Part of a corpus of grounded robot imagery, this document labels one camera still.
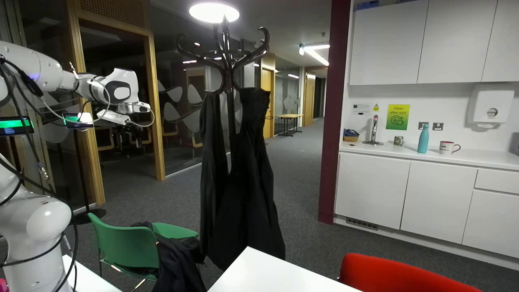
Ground white mug with red rim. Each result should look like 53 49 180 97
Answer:
439 140 462 155

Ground paper towel dispenser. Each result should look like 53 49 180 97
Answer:
466 83 516 130

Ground black jacket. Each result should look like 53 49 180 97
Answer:
131 221 208 292

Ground green wall sign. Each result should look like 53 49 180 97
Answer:
386 104 411 131

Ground wooden door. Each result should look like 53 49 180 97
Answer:
261 67 275 140

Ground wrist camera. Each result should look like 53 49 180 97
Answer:
97 109 131 126

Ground green chair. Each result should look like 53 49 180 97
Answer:
88 213 199 292

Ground wooden door frame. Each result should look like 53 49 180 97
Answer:
66 0 166 206

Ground black coat stand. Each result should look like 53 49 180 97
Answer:
176 15 270 134

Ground round ceiling lamp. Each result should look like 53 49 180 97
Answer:
189 2 240 24

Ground silver water tap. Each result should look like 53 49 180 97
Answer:
362 114 384 146

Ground wooden table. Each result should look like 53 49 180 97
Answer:
277 113 304 137

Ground teal bottle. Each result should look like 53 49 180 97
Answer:
417 123 430 154

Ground white table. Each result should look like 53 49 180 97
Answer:
208 246 362 292

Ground lit wall display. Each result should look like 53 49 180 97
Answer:
0 116 35 137

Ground white base cabinets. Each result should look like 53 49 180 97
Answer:
334 140 519 260

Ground white wall cabinets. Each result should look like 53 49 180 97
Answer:
349 0 519 86

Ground dark grey hoodie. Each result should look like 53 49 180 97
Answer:
199 87 286 271

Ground red chair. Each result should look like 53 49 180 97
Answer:
338 253 484 292

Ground ceiling light strip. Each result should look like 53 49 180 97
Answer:
298 43 330 67

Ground plinth vent grille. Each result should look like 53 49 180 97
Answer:
345 217 379 231

